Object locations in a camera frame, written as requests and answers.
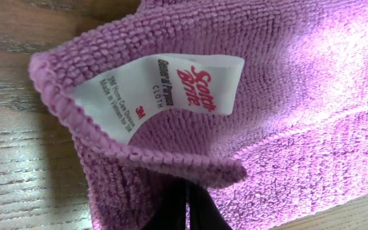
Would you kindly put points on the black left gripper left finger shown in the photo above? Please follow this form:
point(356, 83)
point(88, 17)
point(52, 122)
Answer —
point(171, 215)

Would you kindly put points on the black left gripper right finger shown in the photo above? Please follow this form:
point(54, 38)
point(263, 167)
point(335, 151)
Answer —
point(204, 214)

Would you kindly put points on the purple cloth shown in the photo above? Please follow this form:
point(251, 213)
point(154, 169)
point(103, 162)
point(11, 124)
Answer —
point(262, 103)

